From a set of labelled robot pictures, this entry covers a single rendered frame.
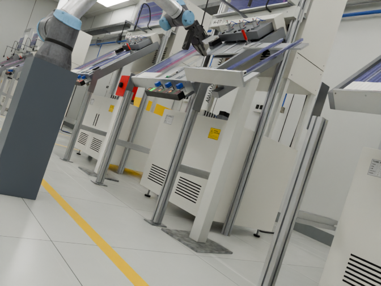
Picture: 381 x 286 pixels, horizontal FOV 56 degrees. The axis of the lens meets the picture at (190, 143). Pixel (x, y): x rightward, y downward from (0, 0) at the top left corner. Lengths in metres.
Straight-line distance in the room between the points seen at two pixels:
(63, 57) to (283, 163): 1.46
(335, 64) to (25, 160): 3.04
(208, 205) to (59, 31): 0.98
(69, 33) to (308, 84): 1.50
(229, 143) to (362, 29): 2.49
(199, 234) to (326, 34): 1.55
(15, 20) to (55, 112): 8.98
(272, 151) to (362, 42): 1.85
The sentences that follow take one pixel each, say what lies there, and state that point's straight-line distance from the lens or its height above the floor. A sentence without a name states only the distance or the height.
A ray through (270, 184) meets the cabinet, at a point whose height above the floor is 0.36.
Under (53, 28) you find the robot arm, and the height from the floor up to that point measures 0.69.
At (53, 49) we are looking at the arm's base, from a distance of 1.59.
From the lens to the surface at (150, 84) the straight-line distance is 2.19.
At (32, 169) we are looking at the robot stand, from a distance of 1.59.
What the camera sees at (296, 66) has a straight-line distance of 2.34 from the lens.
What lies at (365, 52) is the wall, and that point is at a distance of 3.75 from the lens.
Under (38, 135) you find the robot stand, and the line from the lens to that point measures 1.56.
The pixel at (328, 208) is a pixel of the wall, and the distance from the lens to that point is 3.43.
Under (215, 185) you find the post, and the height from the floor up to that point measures 0.28.
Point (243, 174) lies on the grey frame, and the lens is 2.09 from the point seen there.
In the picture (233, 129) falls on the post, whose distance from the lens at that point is 1.66.
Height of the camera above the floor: 0.40
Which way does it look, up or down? 1 degrees up
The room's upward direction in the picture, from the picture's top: 18 degrees clockwise
